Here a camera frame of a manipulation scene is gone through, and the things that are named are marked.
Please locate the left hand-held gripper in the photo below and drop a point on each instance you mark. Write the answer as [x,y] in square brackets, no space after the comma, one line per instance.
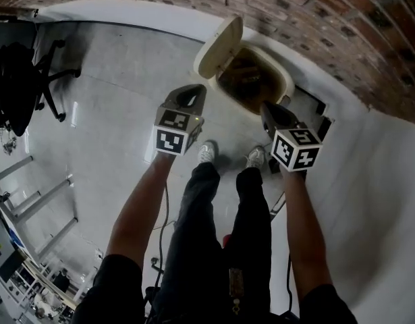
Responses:
[171,133]

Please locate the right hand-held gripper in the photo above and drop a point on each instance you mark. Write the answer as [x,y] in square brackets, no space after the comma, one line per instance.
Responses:
[295,150]

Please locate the beige pedal trash bin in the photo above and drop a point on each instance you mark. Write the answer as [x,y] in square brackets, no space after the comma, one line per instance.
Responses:
[217,49]

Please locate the person's left forearm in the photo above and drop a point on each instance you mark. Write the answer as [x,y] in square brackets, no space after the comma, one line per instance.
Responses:
[143,208]

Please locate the person's right forearm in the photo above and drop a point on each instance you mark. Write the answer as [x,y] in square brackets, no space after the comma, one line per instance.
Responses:
[305,231]

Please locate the person's right white shoe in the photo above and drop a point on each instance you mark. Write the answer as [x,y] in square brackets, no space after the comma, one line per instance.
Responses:
[255,157]

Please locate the person's white shoe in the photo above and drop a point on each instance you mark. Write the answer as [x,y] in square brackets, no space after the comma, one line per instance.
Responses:
[207,151]
[255,157]

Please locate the person's left white shoe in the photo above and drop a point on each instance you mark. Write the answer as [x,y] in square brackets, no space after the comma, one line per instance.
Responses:
[207,151]

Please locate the person's black trousers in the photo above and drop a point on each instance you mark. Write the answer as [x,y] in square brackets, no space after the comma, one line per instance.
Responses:
[197,248]

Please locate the black swivel chair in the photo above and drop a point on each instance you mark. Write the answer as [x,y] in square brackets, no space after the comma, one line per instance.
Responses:
[21,79]

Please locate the person's black shirt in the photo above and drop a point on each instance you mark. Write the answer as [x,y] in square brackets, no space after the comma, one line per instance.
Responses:
[112,289]

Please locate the white frame desk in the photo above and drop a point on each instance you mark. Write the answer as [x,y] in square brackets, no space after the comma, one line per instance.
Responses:
[42,197]

